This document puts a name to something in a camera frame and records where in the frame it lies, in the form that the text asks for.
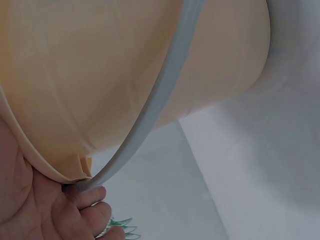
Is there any beige bucket with gray handle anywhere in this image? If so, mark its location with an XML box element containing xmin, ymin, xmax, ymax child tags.
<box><xmin>0</xmin><ymin>0</ymin><xmax>272</xmax><ymax>193</ymax></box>

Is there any person's left hand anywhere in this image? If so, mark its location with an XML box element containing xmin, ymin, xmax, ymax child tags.
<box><xmin>0</xmin><ymin>117</ymin><xmax>126</xmax><ymax>240</ymax></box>

